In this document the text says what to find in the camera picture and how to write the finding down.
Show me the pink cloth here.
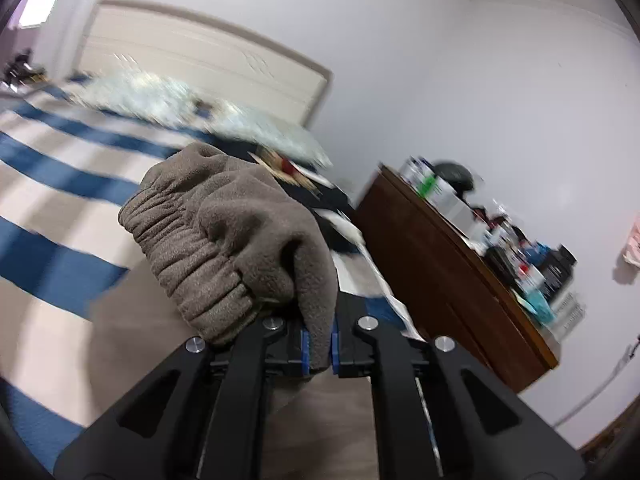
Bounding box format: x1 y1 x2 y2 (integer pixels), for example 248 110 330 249
622 220 640 268

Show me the cream bed headboard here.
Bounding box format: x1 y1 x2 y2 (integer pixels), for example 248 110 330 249
75 0 335 128

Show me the clutter of bottles and boxes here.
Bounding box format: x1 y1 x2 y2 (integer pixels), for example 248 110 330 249
397 156 587 343

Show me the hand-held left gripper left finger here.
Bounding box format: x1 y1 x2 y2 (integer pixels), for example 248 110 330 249
54 316 313 480

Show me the brown wooden dresser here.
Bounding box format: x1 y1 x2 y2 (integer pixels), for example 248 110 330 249
356 165 561 393

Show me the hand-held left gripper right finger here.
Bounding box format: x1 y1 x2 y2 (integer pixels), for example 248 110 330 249
330 310 586 480

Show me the black round object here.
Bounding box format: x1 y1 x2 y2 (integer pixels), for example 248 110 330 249
432 160 473 192

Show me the dark cloth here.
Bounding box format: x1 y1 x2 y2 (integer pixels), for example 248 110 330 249
235 137 368 256

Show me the grey-brown fleece garment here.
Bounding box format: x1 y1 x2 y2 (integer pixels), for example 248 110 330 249
87 141 378 480

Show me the white ribbed box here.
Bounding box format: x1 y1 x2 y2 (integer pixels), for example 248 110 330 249
550 292 587 342

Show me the black bedside clutter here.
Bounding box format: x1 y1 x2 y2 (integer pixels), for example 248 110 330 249
0 49 48 92

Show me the thin wall cable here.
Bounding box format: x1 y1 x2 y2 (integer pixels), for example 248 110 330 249
555 332 640 426

